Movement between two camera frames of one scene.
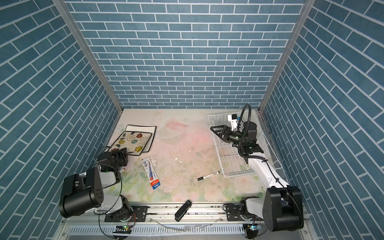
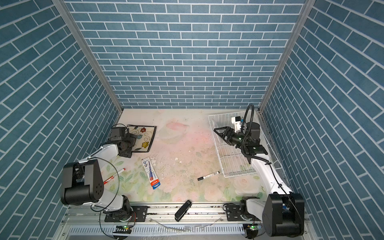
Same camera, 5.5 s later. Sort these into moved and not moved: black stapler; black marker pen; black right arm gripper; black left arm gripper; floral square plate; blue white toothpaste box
Moved: black left arm gripper; floral square plate
Not moved: blue white toothpaste box; black stapler; black marker pen; black right arm gripper
